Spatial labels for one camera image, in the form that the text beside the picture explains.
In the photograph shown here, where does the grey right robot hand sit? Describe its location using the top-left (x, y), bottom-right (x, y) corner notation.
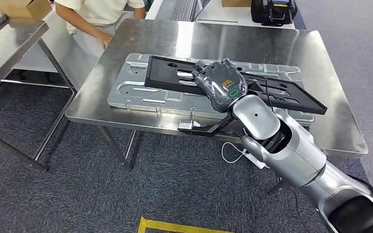
top-left (191, 58), bottom-right (249, 114)

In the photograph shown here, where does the black plastic plate frame part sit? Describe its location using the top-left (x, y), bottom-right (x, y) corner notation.
top-left (144, 55), bottom-right (328, 116)

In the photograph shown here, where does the stainless steel workbench table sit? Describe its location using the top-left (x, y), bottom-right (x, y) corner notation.
top-left (0, 13), bottom-right (78, 173)
top-left (65, 18), bottom-right (369, 196)

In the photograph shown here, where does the white desk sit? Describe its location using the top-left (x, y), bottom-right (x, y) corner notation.
top-left (144, 0), bottom-right (297, 30)

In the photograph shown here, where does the small cardboard box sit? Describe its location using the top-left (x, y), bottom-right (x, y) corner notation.
top-left (221, 0), bottom-right (252, 8)

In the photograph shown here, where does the black equipment case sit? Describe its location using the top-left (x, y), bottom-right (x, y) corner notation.
top-left (251, 0), bottom-right (298, 27)

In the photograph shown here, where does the grey laptop computer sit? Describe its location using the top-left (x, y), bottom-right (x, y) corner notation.
top-left (170, 0), bottom-right (211, 22)

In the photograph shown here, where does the person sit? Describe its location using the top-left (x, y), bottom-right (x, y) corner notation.
top-left (53, 0), bottom-right (147, 91)

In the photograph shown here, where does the yellow floor tape square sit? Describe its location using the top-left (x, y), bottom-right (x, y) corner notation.
top-left (137, 216), bottom-right (236, 233)

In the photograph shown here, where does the large cardboard box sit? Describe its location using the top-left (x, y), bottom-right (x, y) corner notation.
top-left (0, 0), bottom-right (52, 20)

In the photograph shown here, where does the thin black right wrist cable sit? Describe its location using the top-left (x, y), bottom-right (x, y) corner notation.
top-left (264, 77), bottom-right (274, 112)

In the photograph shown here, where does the black right wrist camera bracket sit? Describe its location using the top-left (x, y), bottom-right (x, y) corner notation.
top-left (177, 116), bottom-right (236, 137)

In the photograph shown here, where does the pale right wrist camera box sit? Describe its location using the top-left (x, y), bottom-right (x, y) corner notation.
top-left (179, 119), bottom-right (202, 130)

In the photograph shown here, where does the long black floor cable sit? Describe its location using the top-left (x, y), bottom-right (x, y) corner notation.
top-left (292, 192), bottom-right (306, 233)

